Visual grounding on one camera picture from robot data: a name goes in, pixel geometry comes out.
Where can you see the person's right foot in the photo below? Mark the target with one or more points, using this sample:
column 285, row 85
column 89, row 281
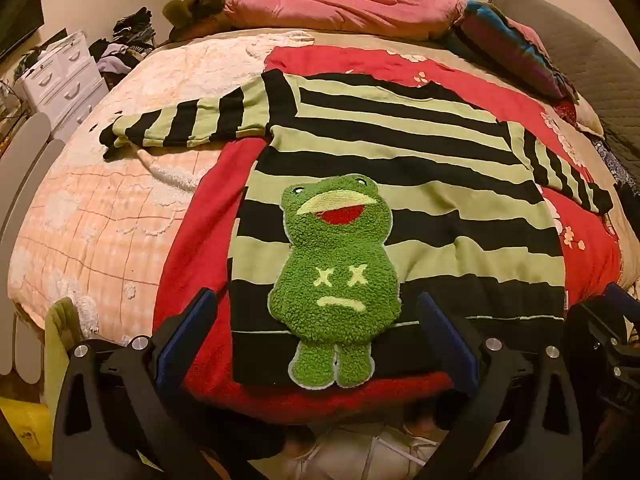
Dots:
column 425, row 427

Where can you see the dark television screen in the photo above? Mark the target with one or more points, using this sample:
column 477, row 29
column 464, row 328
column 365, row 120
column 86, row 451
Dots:
column 15, row 20

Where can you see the pile of dark clothes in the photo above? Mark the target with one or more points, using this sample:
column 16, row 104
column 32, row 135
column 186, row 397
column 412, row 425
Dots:
column 125, row 40

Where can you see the brown coat with fur pompoms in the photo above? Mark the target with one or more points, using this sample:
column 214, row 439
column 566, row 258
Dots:
column 200, row 7

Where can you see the colourful striped pillow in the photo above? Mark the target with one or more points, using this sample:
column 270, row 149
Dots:
column 505, row 45

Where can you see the beige bed sheet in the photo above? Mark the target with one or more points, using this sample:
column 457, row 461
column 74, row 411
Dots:
column 470, row 57

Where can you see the small beige pillow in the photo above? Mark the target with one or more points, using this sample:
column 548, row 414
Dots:
column 587, row 115

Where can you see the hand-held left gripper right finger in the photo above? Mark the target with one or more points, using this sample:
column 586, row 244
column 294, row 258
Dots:
column 446, row 340

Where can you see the yellow bag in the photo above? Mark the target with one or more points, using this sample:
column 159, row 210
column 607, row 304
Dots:
column 25, row 425

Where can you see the green fleece cloth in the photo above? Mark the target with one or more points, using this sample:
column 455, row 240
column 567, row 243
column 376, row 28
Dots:
column 62, row 320

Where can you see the peach plaid fluffy quilt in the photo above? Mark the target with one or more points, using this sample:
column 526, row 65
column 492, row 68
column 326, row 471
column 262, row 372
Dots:
column 100, row 210

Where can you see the pink duvet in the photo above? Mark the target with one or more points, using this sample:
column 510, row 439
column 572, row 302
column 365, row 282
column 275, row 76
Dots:
column 350, row 10

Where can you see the grey quilted headboard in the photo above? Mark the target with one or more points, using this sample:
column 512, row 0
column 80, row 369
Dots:
column 590, row 60

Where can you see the green black striped frog sweater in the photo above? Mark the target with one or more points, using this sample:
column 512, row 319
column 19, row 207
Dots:
column 400, row 200

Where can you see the person's left foot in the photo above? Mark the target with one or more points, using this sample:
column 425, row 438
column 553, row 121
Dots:
column 305, row 449

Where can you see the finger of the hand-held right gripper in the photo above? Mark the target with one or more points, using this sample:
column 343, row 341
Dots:
column 620, row 296

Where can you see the red floral blanket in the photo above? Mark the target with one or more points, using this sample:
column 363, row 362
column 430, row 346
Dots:
column 210, row 260

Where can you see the white drawer cabinet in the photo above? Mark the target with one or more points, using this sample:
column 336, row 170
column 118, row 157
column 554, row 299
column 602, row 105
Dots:
column 65, row 85

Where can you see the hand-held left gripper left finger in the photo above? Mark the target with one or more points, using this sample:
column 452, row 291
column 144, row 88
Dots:
column 187, row 331

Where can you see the dark floral cloth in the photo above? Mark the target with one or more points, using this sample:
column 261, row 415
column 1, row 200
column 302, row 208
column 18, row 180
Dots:
column 620, row 170

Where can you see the grey slatted chair back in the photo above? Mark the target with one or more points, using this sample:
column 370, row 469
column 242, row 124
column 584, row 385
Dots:
column 30, row 160

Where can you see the person's foot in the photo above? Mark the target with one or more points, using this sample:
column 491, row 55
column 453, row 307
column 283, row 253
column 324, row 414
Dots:
column 305, row 449
column 425, row 427

